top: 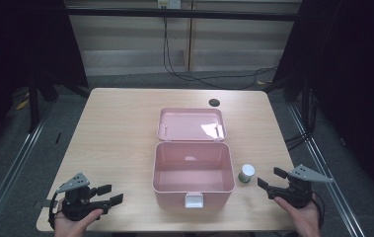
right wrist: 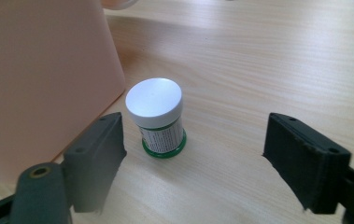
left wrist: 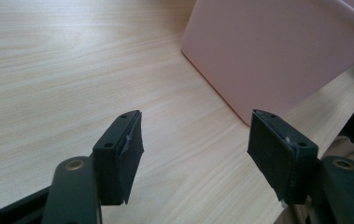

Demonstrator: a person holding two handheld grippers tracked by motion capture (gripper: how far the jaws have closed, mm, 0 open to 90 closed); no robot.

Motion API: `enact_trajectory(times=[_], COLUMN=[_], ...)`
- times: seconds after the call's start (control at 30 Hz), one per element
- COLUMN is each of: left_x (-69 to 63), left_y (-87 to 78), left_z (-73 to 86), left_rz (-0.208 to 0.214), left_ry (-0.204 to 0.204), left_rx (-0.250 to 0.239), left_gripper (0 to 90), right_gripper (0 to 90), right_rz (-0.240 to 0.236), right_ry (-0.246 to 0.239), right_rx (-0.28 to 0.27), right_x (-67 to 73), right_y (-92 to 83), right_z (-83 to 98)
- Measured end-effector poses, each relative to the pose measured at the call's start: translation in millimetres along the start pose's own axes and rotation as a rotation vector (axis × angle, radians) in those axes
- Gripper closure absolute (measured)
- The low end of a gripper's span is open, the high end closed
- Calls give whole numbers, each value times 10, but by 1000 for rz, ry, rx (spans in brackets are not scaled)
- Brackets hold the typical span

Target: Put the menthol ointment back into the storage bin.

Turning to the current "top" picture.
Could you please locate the person's left hand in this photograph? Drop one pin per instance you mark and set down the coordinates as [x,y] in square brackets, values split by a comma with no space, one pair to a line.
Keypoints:
[71,227]

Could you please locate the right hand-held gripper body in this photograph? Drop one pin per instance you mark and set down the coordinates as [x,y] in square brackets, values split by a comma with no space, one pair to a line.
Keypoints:
[298,194]

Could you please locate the white wall power outlet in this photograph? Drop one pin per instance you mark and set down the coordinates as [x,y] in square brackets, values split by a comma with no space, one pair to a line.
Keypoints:
[169,3]

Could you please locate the black horizontal frame bar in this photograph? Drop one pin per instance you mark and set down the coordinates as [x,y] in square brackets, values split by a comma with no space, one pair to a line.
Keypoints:
[174,14]

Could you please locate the person's right hand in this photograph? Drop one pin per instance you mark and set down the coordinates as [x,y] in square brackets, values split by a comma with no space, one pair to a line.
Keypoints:
[304,220]

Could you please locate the metal floor rail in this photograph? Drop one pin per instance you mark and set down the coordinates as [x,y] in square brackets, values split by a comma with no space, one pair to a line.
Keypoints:
[13,164]
[326,177]

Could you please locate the black round table grommet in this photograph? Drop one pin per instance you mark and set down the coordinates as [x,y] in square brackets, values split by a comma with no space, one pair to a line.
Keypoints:
[214,102]

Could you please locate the yellow floor tape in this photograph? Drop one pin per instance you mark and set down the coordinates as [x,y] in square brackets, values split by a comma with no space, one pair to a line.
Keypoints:
[22,104]

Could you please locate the black metal stand leg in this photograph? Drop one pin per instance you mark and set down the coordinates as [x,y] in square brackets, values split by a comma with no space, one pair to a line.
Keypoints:
[34,105]

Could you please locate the pink plastic storage box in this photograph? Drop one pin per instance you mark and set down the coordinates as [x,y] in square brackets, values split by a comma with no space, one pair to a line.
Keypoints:
[192,177]

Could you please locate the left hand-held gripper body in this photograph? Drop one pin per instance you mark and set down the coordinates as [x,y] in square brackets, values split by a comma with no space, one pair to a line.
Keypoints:
[76,204]

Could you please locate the small silver metal can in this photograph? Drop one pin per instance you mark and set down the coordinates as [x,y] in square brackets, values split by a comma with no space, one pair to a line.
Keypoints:
[247,172]

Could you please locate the black curtain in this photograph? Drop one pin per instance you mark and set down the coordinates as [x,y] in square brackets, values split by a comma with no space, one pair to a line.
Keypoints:
[349,82]
[23,49]

